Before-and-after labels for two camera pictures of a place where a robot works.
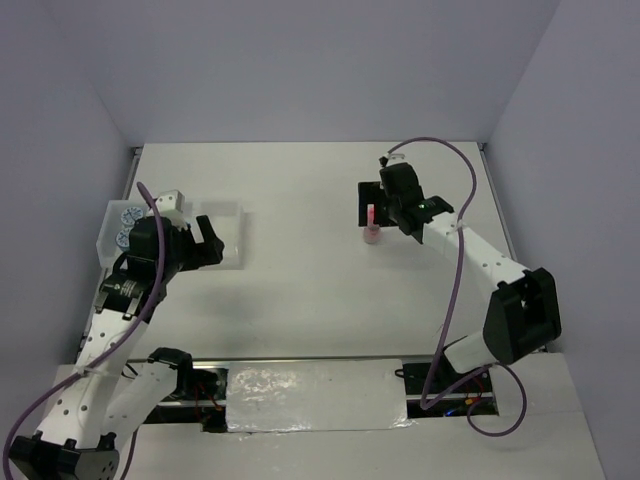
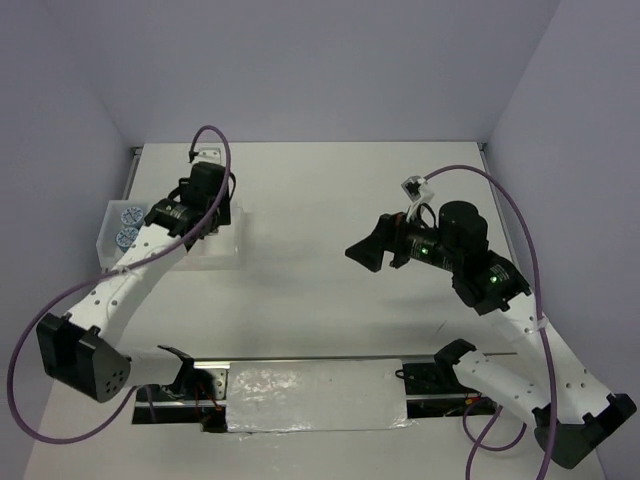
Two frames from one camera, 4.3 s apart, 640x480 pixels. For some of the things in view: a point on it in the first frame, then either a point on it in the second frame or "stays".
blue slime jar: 130,215 stays
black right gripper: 372,193 → 389,234
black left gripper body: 183,244 → 222,215
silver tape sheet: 267,396 stays
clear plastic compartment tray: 224,220 stays
